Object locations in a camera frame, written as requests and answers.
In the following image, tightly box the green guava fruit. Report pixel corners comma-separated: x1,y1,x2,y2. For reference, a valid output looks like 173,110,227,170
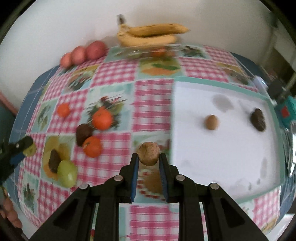
23,143,37,157
57,160,78,188

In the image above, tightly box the dark brown avocado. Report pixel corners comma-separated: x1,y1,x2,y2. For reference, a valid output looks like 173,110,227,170
48,149,61,173
76,123,92,147

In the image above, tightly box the small orange tangerine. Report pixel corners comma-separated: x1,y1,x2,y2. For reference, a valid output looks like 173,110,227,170
57,103,70,118

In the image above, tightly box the large orange tangerine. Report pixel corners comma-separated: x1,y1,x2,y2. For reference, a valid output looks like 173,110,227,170
92,108,113,131

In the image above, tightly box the brown round longan fruit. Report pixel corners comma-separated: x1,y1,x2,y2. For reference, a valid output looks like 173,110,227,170
137,142,160,166

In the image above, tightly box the person's left hand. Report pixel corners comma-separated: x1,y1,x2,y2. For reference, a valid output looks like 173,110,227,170
1,186,23,229

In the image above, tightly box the pink checkered fruit tablecloth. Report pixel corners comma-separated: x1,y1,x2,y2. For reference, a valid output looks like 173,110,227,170
5,46,280,233

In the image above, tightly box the white tray with teal rim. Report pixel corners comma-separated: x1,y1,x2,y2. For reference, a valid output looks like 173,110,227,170
170,77,285,203

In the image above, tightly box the small brown longan fruit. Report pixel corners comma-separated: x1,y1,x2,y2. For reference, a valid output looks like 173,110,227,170
205,115,219,131

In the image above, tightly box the dark wrinkled avocado on tray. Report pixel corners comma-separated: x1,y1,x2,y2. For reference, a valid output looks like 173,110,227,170
250,108,266,132

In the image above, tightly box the small pale red apple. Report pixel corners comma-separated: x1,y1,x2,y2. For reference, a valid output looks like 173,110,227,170
60,52,72,69

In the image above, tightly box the middle red apple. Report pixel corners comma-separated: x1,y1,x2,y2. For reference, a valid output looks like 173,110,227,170
71,46,86,65

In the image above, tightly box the teal plastic box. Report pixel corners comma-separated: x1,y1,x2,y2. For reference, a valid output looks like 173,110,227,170
275,96,296,128

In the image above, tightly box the large red apple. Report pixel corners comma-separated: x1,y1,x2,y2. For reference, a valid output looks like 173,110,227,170
86,41,107,60

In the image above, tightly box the lower yellow banana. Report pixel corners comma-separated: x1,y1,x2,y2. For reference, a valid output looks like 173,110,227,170
117,31,177,47

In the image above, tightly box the yellow banana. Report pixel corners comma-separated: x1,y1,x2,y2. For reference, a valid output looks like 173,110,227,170
117,15,190,37
117,31,177,47

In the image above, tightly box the clear plastic fruit container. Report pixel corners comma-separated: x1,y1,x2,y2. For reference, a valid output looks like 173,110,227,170
115,44,183,59

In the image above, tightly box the orange fruit in container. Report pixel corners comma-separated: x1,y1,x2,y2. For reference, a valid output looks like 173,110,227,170
151,48,167,58

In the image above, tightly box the upper yellow banana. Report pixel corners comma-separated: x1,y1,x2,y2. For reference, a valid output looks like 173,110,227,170
117,15,190,37

